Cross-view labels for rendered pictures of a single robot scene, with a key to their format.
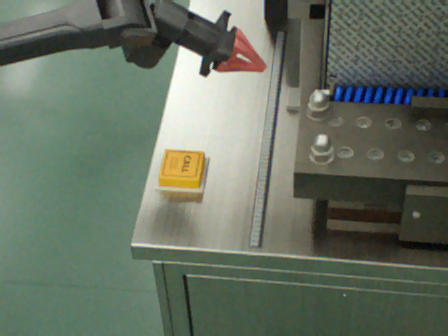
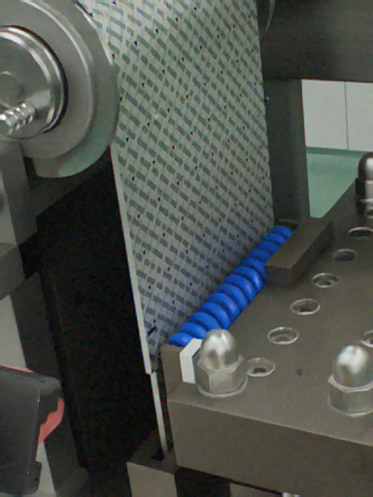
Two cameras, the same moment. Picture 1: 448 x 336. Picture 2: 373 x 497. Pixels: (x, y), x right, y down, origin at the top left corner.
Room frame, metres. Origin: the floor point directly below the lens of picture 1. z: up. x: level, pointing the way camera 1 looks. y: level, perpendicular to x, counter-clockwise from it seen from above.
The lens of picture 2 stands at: (0.79, 0.39, 1.44)
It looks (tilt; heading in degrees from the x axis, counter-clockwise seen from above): 27 degrees down; 292
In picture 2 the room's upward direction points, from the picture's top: 7 degrees counter-clockwise
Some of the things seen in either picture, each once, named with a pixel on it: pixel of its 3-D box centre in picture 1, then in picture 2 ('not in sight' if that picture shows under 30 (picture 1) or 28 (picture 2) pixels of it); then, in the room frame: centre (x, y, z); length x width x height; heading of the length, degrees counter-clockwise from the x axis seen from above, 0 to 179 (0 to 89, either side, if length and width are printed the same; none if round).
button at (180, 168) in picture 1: (182, 168); not in sight; (1.00, 0.07, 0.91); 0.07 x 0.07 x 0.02; 80
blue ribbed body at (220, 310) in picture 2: (401, 98); (241, 291); (1.02, -0.29, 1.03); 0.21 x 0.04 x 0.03; 80
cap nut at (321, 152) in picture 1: (322, 146); (353, 375); (0.90, -0.15, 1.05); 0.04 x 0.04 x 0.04
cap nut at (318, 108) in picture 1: (318, 102); (220, 357); (0.99, -0.15, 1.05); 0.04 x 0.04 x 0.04
